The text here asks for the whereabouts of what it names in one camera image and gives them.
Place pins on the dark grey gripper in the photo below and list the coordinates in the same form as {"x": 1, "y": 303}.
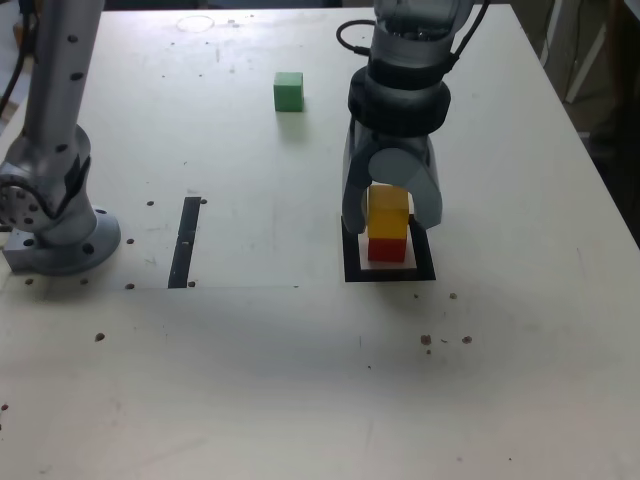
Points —
{"x": 400, "y": 141}

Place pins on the yellow cube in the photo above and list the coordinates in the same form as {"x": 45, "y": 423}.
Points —
{"x": 387, "y": 215}

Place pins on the red cube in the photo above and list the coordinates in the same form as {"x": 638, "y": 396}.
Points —
{"x": 387, "y": 250}

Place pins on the green cube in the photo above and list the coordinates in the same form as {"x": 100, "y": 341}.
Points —
{"x": 288, "y": 92}

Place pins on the black tape square outline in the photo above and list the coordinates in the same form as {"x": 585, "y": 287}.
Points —
{"x": 350, "y": 265}

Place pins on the black tape strip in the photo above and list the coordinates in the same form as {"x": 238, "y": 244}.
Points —
{"x": 184, "y": 245}

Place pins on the white upright post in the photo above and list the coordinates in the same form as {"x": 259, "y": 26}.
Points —
{"x": 550, "y": 35}

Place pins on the white slanted frame leg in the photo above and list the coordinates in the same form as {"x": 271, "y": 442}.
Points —
{"x": 592, "y": 55}

